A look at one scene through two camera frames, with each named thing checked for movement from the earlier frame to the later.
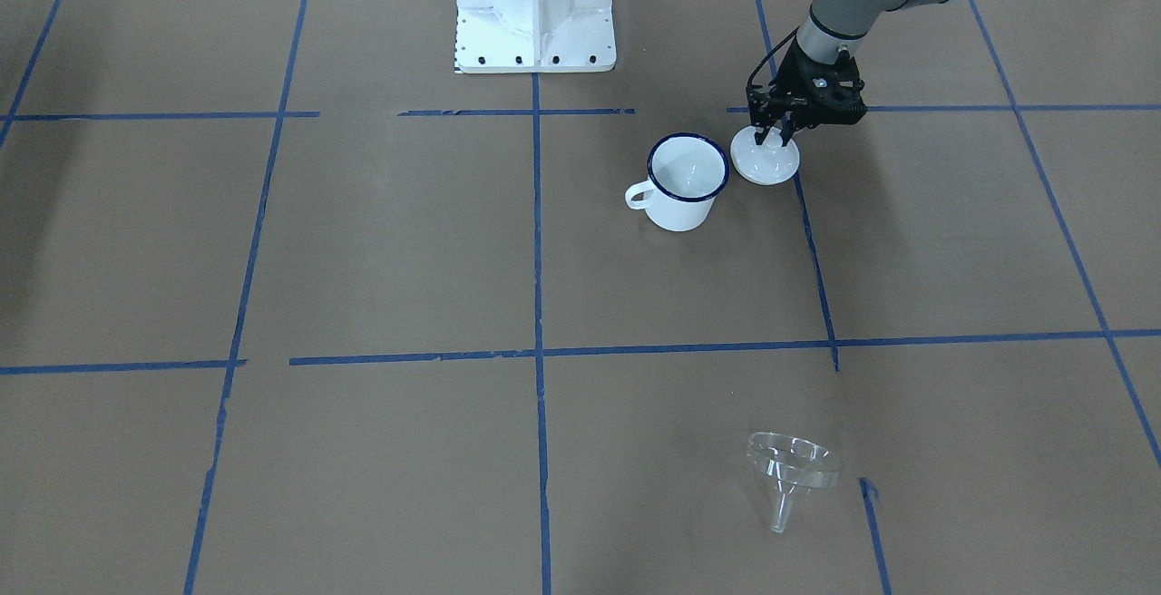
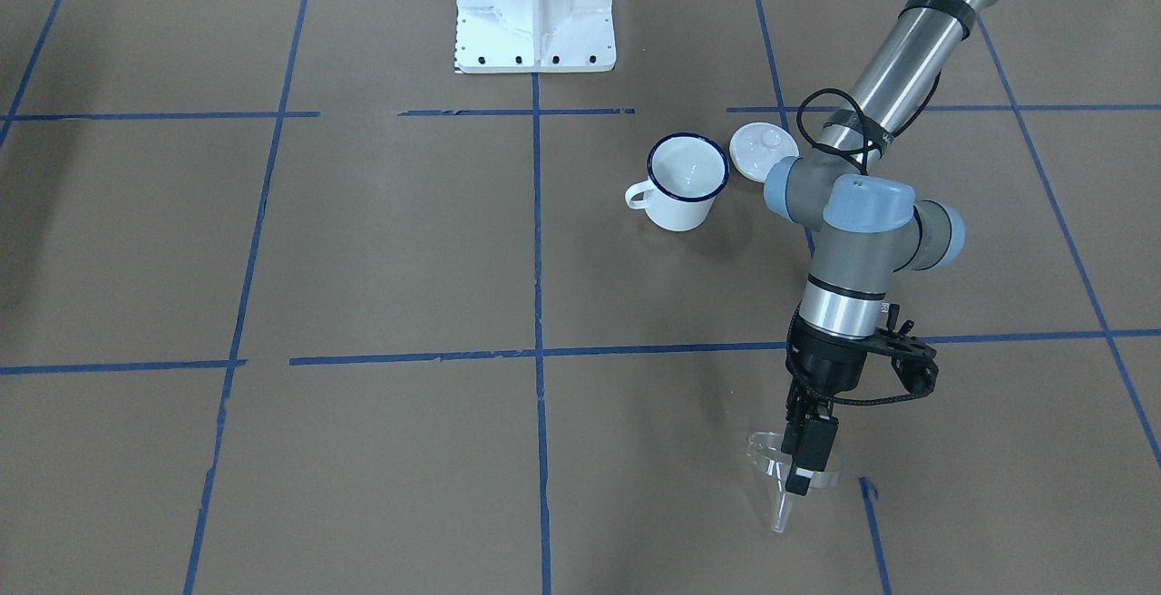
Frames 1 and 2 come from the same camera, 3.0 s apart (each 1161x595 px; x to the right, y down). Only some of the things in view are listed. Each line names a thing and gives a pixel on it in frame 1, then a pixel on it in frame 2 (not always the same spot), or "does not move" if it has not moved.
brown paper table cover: (289, 305) does not move
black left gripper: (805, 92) to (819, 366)
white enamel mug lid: (766, 164) does not move
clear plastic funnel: (786, 463) does not move
